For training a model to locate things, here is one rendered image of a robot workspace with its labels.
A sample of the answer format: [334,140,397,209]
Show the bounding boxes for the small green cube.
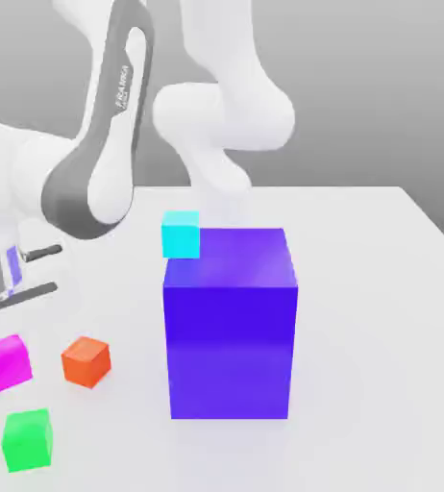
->
[0,407,54,475]

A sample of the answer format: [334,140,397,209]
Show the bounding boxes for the large purple box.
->
[162,227,299,421]

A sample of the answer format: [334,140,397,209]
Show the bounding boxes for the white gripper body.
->
[0,281,61,323]

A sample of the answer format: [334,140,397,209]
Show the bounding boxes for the small magenta cube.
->
[0,333,35,394]

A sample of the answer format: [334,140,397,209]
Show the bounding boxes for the small cyan cube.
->
[160,209,202,259]

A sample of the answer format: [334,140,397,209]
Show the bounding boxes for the small orange cube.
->
[60,335,112,390]

